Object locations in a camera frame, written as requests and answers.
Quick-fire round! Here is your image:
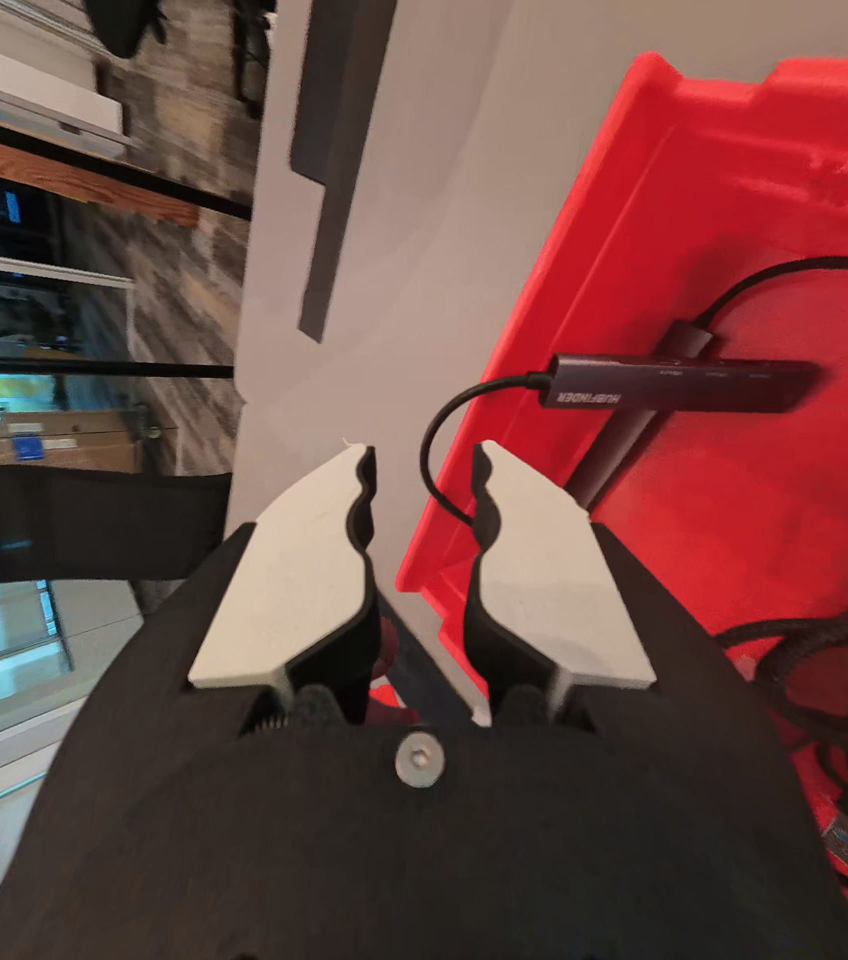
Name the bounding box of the wooden rail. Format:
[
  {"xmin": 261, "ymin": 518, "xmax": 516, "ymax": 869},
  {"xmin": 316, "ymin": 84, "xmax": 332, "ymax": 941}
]
[{"xmin": 0, "ymin": 123, "xmax": 201, "ymax": 228}]

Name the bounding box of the dark plain USB hub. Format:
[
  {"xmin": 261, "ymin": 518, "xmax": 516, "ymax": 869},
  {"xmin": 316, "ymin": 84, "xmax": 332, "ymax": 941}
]
[{"xmin": 574, "ymin": 255, "xmax": 848, "ymax": 511}]

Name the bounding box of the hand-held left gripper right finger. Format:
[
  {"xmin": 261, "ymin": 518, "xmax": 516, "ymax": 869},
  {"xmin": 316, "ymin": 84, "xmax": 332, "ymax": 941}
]
[{"xmin": 463, "ymin": 440, "xmax": 659, "ymax": 723}]

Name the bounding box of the black braided cable bundle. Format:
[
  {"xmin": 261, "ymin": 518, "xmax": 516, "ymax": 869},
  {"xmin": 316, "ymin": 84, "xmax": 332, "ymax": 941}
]
[{"xmin": 716, "ymin": 611, "xmax": 848, "ymax": 751}]

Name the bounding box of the black cloth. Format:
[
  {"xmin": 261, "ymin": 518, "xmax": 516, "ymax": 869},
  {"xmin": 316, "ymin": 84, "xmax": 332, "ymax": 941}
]
[{"xmin": 0, "ymin": 463, "xmax": 235, "ymax": 585}]

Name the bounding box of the grey lettered USB hub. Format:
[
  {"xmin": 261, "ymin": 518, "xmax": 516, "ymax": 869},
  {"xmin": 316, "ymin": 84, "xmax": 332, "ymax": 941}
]
[{"xmin": 420, "ymin": 352, "xmax": 822, "ymax": 530}]

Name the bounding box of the red plastic bin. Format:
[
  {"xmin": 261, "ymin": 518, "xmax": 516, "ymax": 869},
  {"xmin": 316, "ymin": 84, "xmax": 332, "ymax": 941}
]
[{"xmin": 394, "ymin": 51, "xmax": 848, "ymax": 960}]

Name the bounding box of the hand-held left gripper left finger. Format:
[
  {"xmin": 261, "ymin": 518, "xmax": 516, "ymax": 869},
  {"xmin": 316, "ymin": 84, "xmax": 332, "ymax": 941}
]
[{"xmin": 186, "ymin": 442, "xmax": 381, "ymax": 693}]

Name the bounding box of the black office chair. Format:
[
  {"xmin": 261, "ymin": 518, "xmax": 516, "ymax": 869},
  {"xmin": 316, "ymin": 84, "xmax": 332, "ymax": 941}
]
[{"xmin": 0, "ymin": 287, "xmax": 71, "ymax": 344}]

